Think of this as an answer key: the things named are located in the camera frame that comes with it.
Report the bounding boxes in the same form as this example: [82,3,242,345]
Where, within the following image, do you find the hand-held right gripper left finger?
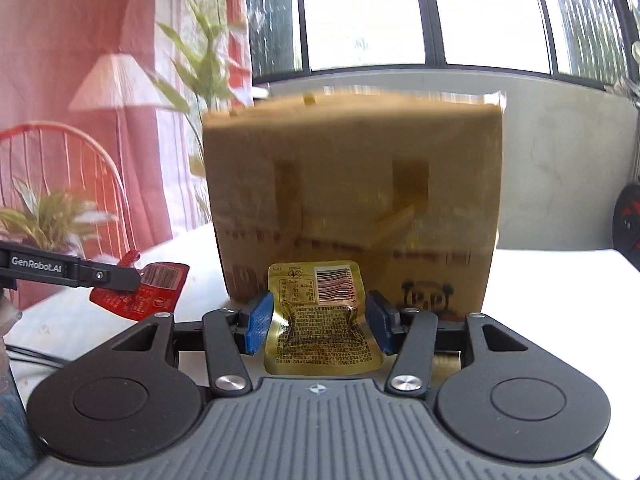
[111,292,275,395]

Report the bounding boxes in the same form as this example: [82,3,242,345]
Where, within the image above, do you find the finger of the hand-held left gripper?
[77,259,143,292]

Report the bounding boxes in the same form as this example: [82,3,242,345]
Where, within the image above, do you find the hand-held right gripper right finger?
[365,291,531,397]

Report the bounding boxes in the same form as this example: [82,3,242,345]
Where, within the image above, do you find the red snack packet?
[90,250,191,322]

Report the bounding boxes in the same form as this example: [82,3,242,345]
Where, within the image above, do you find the gold snack packet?
[263,260,383,376]
[432,352,463,377]

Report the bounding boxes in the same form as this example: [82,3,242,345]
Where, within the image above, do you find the brown cardboard box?
[202,87,503,321]

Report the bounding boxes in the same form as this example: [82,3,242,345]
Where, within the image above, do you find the dark blue cloth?
[0,345,43,461]

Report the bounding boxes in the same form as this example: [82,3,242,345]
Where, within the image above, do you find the white patterned tablecloth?
[0,222,640,480]

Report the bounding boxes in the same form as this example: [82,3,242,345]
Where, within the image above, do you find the printed backdrop curtain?
[0,0,256,286]

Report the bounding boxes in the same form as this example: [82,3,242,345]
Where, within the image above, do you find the black exercise bike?
[612,175,640,261]

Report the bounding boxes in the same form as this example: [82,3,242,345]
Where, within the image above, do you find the dark framed window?
[245,0,640,93]

